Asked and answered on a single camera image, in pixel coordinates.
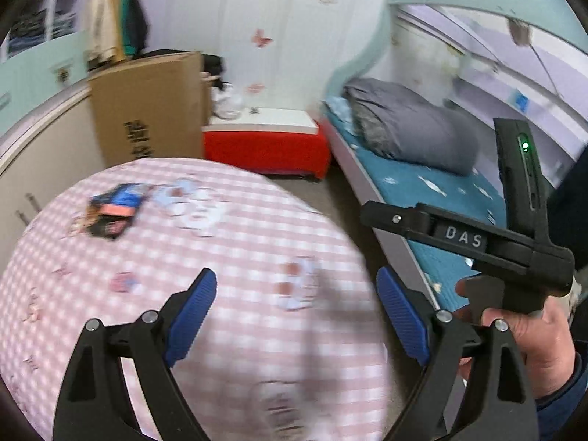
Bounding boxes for person right hand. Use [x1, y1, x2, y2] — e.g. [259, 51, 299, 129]
[480, 297, 576, 399]

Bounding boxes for teal bed mattress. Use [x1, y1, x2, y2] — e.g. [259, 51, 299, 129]
[321, 96, 512, 311]

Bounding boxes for grey folded quilt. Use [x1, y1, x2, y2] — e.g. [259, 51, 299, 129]
[344, 78, 479, 176]

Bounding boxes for pink checkered tablecloth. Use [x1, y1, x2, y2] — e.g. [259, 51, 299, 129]
[1, 158, 390, 440]

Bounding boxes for dark blue pink snack bag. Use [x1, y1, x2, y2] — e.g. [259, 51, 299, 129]
[85, 183, 151, 241]

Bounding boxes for red storage bench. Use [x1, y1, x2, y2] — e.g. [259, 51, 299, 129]
[202, 108, 331, 179]

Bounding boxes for large cardboard box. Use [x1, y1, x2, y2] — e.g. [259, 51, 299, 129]
[88, 52, 204, 167]

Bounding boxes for white plastic bag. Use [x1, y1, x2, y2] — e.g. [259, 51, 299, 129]
[211, 83, 244, 121]

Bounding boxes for mint green drawer cabinet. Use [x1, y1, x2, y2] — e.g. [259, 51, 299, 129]
[0, 32, 88, 135]

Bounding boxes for hanging clothes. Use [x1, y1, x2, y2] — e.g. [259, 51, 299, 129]
[83, 0, 148, 68]

